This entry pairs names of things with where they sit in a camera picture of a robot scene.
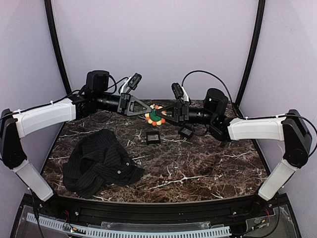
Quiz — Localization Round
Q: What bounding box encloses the flower brooch green orange yellow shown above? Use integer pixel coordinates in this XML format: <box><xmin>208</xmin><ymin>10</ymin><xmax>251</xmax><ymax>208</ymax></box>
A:
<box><xmin>145</xmin><ymin>104</ymin><xmax>165</xmax><ymax>126</ymax></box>

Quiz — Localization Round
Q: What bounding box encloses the black pinstriped shirt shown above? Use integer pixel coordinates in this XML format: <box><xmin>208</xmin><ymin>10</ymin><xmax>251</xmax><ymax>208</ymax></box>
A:
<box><xmin>62</xmin><ymin>129</ymin><xmax>145</xmax><ymax>199</ymax></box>

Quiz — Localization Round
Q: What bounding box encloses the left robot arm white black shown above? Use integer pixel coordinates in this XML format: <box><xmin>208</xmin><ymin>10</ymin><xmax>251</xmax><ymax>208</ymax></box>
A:
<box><xmin>0</xmin><ymin>70</ymin><xmax>153</xmax><ymax>202</ymax></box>

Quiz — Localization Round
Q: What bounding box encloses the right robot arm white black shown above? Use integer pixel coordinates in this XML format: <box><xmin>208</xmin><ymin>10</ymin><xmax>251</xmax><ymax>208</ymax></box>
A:
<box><xmin>155</xmin><ymin>84</ymin><xmax>312</xmax><ymax>201</ymax></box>

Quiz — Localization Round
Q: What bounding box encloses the small black display box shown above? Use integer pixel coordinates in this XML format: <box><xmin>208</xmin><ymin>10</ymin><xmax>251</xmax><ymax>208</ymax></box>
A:
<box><xmin>178</xmin><ymin>125</ymin><xmax>194</xmax><ymax>139</ymax></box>

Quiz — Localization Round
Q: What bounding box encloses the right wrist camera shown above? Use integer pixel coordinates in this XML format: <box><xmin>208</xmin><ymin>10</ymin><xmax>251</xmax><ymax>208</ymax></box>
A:
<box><xmin>171</xmin><ymin>82</ymin><xmax>191</xmax><ymax>104</ymax></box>

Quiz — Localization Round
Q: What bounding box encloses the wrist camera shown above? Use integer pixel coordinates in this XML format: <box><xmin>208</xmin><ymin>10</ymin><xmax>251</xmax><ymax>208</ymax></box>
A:
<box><xmin>171</xmin><ymin>82</ymin><xmax>191</xmax><ymax>104</ymax></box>
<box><xmin>119</xmin><ymin>73</ymin><xmax>142</xmax><ymax>95</ymax></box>

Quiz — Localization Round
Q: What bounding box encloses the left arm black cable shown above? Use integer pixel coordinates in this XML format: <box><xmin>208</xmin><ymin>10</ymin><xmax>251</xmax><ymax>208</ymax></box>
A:
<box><xmin>0</xmin><ymin>74</ymin><xmax>129</xmax><ymax>122</ymax></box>

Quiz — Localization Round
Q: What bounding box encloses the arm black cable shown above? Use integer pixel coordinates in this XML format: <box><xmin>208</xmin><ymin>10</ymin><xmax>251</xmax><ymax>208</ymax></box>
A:
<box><xmin>0</xmin><ymin>74</ymin><xmax>129</xmax><ymax>122</ymax></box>
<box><xmin>182</xmin><ymin>70</ymin><xmax>317</xmax><ymax>157</ymax></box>

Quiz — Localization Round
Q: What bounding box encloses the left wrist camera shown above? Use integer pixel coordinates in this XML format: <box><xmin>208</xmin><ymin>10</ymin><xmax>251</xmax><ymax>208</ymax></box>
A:
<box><xmin>119</xmin><ymin>73</ymin><xmax>142</xmax><ymax>95</ymax></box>

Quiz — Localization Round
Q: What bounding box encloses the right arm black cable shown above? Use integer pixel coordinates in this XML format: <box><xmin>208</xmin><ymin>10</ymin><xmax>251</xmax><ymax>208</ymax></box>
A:
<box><xmin>182</xmin><ymin>70</ymin><xmax>317</xmax><ymax>157</ymax></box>

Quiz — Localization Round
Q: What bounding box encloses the right black frame post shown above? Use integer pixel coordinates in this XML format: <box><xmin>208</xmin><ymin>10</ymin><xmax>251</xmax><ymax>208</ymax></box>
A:
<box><xmin>235</xmin><ymin>0</ymin><xmax>266</xmax><ymax>108</ymax></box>

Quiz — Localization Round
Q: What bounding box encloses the black frame post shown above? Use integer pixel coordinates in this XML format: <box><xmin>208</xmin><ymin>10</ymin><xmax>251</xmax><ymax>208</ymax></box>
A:
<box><xmin>44</xmin><ymin>0</ymin><xmax>71</xmax><ymax>93</ymax></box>
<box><xmin>235</xmin><ymin>0</ymin><xmax>266</xmax><ymax>108</ymax></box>

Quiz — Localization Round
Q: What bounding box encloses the white slotted cable duct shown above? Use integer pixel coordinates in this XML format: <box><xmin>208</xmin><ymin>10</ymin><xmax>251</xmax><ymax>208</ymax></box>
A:
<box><xmin>19</xmin><ymin>212</ymin><xmax>232</xmax><ymax>238</ymax></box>

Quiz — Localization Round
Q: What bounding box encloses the left black frame post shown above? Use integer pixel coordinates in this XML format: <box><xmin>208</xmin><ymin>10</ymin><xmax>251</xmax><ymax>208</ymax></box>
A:
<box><xmin>44</xmin><ymin>0</ymin><xmax>71</xmax><ymax>93</ymax></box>

